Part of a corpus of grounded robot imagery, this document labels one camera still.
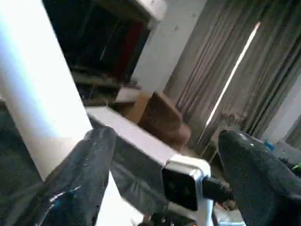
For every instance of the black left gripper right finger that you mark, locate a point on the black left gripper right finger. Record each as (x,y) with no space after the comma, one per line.
(268,183)

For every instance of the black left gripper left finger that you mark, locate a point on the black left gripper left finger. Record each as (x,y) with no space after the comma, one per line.
(70,183)

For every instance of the white plastic table leg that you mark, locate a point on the white plastic table leg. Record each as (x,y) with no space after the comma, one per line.
(37,94)

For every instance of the white flat panel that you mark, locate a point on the white flat panel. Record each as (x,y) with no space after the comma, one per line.
(136,134)

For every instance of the brown cardboard box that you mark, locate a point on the brown cardboard box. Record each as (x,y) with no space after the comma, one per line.
(160,120)

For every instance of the grey curtain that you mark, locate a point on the grey curtain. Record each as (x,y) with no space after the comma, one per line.
(240,61)

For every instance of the white shelf board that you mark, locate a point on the white shelf board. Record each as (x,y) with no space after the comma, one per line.
(153,7)

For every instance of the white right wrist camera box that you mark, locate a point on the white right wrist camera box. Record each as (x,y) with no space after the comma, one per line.
(186,183)

